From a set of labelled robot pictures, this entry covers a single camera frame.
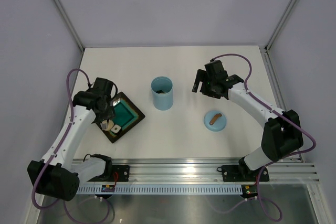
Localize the blue cylindrical lunch box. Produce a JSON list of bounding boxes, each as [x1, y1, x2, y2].
[[151, 76, 173, 111]]

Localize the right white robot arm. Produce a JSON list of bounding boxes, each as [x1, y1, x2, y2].
[[192, 60, 303, 180]]

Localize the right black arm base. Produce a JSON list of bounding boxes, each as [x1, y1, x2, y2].
[[216, 158, 261, 182]]

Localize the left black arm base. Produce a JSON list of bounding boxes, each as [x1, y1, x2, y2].
[[83, 154, 130, 182]]

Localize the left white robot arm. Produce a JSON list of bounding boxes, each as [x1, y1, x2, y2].
[[27, 78, 115, 201]]

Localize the black teal square plate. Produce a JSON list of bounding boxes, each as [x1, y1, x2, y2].
[[96, 92, 145, 143]]

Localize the blue lid with wooden handle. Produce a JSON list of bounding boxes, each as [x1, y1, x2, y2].
[[203, 110, 227, 132]]

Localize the aluminium rail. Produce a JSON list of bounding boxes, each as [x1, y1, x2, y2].
[[113, 158, 320, 184]]

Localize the white slotted cable duct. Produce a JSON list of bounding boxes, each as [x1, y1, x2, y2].
[[77, 185, 243, 195]]

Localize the left aluminium frame post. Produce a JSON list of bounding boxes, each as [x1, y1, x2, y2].
[[51, 0, 85, 54]]

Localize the aluminium frame post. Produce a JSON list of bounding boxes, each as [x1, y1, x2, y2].
[[264, 0, 299, 53], [51, 0, 85, 54]]

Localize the right aluminium frame post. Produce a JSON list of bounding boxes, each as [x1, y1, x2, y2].
[[264, 0, 299, 53]]

